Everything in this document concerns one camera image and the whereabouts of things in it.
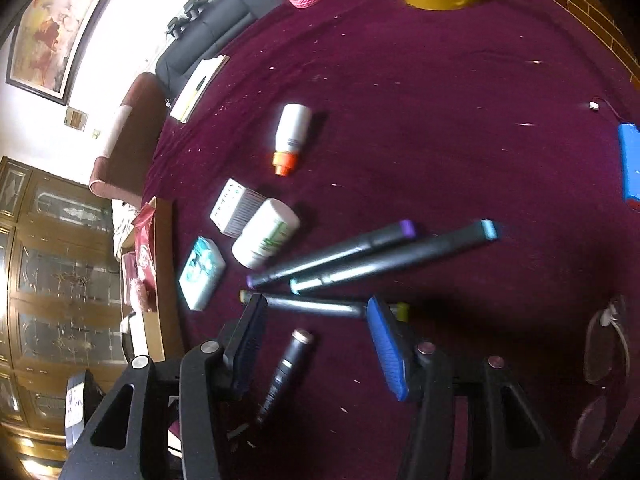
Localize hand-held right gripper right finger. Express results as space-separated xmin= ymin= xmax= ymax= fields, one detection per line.
xmin=366 ymin=296 xmax=563 ymax=480

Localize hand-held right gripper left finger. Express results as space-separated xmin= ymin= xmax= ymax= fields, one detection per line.
xmin=59 ymin=292 xmax=268 ymax=480

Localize black marker yellow-green cap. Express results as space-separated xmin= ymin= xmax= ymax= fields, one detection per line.
xmin=239 ymin=289 xmax=411 ymax=322

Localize cardboard box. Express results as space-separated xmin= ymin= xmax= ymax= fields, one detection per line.
xmin=120 ymin=196 xmax=186 ymax=361

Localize white medicine box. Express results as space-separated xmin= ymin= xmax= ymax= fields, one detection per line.
xmin=210 ymin=178 xmax=266 ymax=238

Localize white bottle orange cap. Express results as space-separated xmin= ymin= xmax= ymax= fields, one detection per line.
xmin=272 ymin=103 xmax=313 ymax=177

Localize black cosmetic tube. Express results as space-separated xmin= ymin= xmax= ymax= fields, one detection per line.
xmin=255 ymin=329 xmax=314 ymax=426

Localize teal tissue packet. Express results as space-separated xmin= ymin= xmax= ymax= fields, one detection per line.
xmin=178 ymin=236 xmax=227 ymax=311

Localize black marker blue cap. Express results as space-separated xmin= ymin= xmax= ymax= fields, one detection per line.
xmin=290 ymin=219 xmax=499 ymax=295

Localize black marker purple cap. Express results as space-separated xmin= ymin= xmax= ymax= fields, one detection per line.
xmin=246 ymin=219 xmax=417 ymax=290

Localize white jar green label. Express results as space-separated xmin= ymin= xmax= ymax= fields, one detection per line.
xmin=231 ymin=198 xmax=301 ymax=270

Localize wooden glass-door cabinet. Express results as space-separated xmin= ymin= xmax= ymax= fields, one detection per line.
xmin=0 ymin=156 xmax=131 ymax=456

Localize red patterned packet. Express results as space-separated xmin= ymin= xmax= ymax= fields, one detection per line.
xmin=132 ymin=205 xmax=156 ymax=281

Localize floral blanket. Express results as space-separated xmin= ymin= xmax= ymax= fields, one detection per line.
xmin=111 ymin=199 xmax=143 ymax=256

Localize clear glasses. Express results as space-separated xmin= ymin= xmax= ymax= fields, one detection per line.
xmin=570 ymin=295 xmax=631 ymax=466

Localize red-brown armchair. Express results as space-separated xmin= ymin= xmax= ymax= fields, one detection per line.
xmin=89 ymin=72 xmax=168 ymax=201

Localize white notebook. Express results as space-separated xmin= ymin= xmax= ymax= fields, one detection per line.
xmin=169 ymin=54 xmax=231 ymax=125

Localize blue battery pack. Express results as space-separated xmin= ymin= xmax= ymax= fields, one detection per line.
xmin=616 ymin=122 xmax=640 ymax=201

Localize black leather sofa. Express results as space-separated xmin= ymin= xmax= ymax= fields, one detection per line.
xmin=155 ymin=0 xmax=288 ymax=98

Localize wooden brick-pattern counter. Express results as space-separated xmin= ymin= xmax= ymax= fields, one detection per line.
xmin=500 ymin=0 xmax=640 ymax=91

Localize wall plaque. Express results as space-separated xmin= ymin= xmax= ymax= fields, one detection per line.
xmin=65 ymin=106 xmax=91 ymax=131

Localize white connector with wire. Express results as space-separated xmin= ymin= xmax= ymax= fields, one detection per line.
xmin=587 ymin=97 xmax=621 ymax=121

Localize framed wall painting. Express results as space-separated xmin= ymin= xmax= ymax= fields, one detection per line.
xmin=6 ymin=0 xmax=138 ymax=106

